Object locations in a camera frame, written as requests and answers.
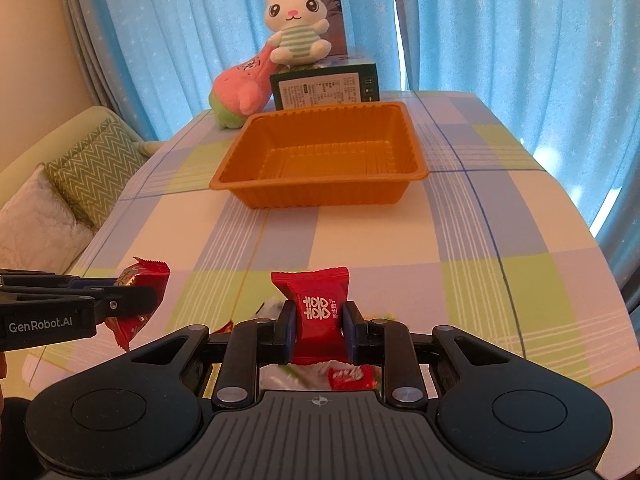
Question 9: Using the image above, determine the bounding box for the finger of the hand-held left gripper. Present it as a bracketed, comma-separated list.
[0, 269, 119, 292]
[0, 286, 157, 322]

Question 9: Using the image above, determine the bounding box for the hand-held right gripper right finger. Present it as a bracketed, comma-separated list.
[342, 300, 524, 408]

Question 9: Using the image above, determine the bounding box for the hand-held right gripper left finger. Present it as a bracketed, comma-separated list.
[131, 300, 297, 408]

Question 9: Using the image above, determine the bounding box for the red candy packet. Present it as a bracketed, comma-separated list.
[270, 267, 351, 366]
[102, 256, 171, 352]

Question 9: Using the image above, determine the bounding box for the small red white-print snack packet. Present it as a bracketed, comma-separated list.
[327, 366, 376, 391]

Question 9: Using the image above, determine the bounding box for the orange plastic tray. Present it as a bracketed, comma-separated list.
[209, 101, 430, 209]

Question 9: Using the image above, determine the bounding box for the white plastic packet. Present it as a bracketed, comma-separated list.
[260, 360, 383, 392]

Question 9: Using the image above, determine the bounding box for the white pillow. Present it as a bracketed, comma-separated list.
[0, 164, 95, 273]

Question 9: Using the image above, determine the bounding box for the plaid tablecloth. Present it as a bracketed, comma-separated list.
[20, 90, 628, 396]

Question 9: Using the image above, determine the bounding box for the green zigzag pillow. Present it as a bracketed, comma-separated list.
[44, 119, 150, 228]

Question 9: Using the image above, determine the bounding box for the light green sofa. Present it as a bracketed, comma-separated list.
[0, 105, 151, 281]

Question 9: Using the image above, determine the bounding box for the dark green printed box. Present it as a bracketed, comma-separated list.
[269, 52, 381, 111]

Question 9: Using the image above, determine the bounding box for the pink starfish plush toy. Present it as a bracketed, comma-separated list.
[209, 45, 281, 131]

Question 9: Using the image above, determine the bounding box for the blue star-print curtain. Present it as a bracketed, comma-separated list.
[395, 0, 640, 241]
[57, 0, 406, 143]

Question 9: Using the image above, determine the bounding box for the white bunny plush toy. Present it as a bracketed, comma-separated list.
[262, 0, 333, 66]

